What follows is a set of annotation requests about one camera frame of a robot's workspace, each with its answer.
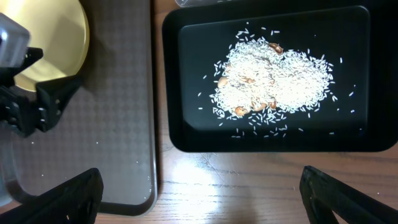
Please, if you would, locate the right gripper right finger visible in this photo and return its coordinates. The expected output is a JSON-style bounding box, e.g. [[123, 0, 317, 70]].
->
[[299, 166, 397, 224]]

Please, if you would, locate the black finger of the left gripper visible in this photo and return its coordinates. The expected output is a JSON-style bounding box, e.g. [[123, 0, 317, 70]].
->
[[35, 76, 81, 132]]

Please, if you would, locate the dark brown serving tray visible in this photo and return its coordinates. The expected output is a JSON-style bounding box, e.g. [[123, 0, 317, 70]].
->
[[1, 0, 157, 217]]

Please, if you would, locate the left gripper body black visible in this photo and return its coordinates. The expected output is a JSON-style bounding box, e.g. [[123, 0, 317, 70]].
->
[[1, 47, 44, 137]]

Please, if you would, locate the black rectangular tray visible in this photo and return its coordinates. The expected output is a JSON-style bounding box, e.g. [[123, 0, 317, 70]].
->
[[162, 1, 397, 152]]

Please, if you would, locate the yellow round plate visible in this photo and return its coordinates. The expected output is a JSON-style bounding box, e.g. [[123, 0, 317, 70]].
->
[[1, 0, 90, 92]]

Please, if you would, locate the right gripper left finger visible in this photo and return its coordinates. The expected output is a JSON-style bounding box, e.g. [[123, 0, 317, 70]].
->
[[1, 168, 104, 224]]

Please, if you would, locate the pile of rice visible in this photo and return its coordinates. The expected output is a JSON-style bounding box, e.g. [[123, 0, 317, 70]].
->
[[195, 21, 338, 135]]

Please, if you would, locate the clear plastic waste bin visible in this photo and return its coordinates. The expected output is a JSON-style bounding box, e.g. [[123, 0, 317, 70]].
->
[[174, 0, 237, 9]]

